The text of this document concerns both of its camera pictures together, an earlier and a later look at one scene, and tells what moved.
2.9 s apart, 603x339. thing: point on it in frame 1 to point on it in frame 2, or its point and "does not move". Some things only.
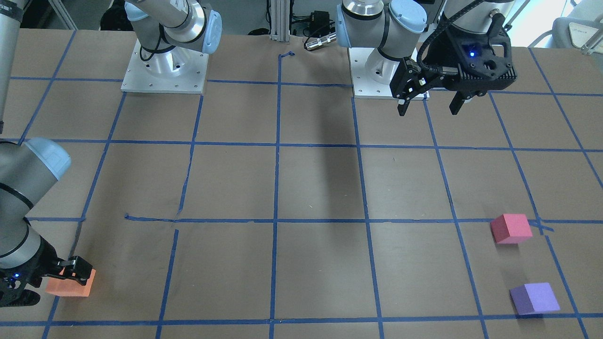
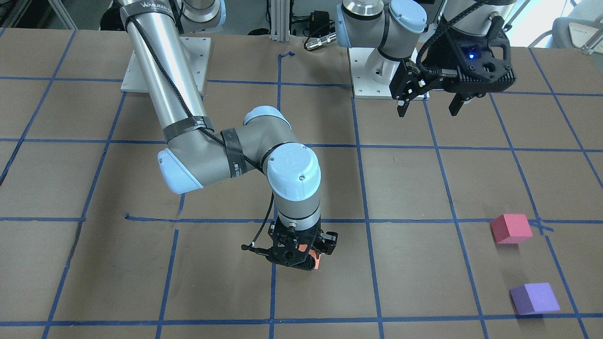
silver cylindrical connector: [320, 42] does not move
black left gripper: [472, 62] does not move
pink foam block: [510, 228] does not move
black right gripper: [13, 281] to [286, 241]
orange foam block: [69, 287] to [303, 247]
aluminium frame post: [280, 20] does not move
